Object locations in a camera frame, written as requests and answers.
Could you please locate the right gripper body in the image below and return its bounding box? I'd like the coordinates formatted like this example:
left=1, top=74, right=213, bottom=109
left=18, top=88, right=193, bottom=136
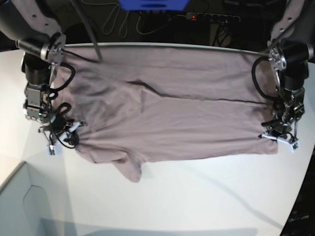
left=38, top=118, right=86, bottom=150

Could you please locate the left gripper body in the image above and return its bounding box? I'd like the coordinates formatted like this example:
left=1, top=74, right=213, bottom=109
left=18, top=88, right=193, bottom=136
left=257, top=118, right=300, bottom=145

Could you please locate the mauve t-shirt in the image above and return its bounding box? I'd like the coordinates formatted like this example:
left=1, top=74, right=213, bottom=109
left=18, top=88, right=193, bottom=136
left=55, top=46, right=278, bottom=182

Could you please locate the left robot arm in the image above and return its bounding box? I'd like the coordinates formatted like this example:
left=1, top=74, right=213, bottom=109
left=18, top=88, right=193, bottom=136
left=252, top=0, right=315, bottom=150

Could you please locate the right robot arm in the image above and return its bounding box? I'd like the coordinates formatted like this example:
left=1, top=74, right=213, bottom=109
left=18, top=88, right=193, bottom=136
left=0, top=0, right=84, bottom=155

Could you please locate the white power strip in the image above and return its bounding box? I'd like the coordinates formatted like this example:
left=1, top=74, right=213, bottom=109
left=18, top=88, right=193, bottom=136
left=185, top=12, right=241, bottom=24

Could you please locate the blue plastic box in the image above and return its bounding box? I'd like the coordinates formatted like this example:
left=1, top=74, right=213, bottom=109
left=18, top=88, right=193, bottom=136
left=119, top=0, right=189, bottom=11

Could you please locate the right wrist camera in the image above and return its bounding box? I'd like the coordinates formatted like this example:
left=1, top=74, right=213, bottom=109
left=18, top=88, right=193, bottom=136
left=46, top=143, right=62, bottom=156

